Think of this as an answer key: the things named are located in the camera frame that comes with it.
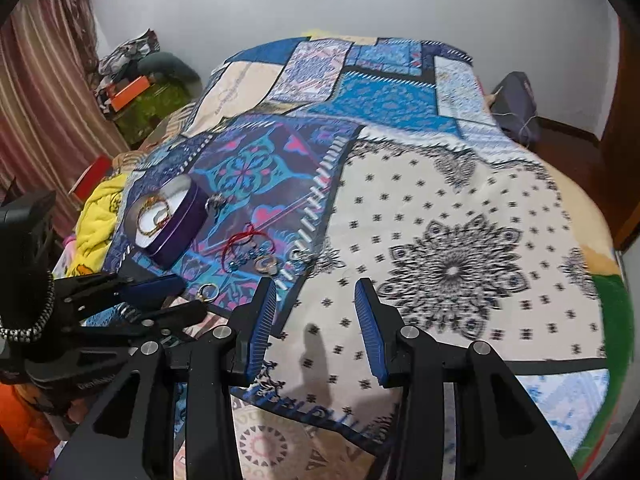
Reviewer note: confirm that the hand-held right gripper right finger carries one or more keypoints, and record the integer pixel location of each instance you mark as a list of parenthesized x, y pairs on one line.
[(371, 332)]

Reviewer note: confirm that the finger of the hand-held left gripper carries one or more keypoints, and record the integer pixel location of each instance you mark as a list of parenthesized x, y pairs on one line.
[(150, 289), (170, 316)]

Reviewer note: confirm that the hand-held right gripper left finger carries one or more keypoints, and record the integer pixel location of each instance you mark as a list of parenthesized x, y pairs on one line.
[(262, 322)]

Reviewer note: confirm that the gold hoop earring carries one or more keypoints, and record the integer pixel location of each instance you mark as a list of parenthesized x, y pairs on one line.
[(208, 291)]

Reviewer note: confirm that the purple round tin box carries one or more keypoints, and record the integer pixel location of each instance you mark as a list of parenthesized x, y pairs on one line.
[(172, 230)]

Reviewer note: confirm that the dark metal brooch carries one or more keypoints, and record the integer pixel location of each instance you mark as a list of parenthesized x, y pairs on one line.
[(218, 203)]

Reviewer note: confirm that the yellow cloth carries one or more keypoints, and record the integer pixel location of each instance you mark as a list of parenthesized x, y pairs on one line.
[(100, 215)]

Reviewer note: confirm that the red box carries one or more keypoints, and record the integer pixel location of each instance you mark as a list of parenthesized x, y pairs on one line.
[(95, 175)]

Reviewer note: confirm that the striped brown curtain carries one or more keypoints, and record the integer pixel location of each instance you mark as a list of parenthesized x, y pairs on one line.
[(45, 110)]

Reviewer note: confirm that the patchwork printed blanket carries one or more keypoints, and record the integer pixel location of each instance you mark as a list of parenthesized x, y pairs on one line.
[(440, 220)]

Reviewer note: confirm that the green cloth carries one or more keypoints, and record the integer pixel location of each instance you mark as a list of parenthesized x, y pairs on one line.
[(150, 110)]

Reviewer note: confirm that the orange box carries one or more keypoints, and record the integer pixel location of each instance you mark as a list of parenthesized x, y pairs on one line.
[(129, 92)]

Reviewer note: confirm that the orange cloth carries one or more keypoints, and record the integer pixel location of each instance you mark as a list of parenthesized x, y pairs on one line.
[(25, 430)]

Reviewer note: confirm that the printed bag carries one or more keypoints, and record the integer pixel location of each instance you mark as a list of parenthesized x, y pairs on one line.
[(127, 52)]

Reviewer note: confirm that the grey pillow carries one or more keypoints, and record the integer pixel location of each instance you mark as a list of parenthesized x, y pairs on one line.
[(172, 67)]

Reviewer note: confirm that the cream green fleece blanket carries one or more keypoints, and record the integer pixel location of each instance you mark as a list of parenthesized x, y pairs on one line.
[(607, 310)]

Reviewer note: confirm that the dark grey bag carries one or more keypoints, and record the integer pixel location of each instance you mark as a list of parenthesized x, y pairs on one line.
[(517, 105)]

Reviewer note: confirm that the wooden door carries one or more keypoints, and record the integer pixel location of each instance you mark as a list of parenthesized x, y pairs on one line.
[(620, 150)]

